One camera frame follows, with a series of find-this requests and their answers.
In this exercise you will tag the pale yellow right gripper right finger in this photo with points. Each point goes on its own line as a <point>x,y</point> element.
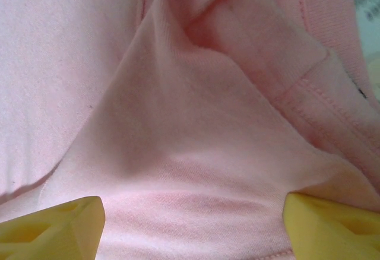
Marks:
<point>332,233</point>

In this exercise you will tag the pale yellow right gripper left finger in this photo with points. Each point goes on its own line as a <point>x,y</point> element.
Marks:
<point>53,233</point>

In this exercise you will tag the pink t-shirt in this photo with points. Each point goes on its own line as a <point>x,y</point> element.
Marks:
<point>178,108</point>

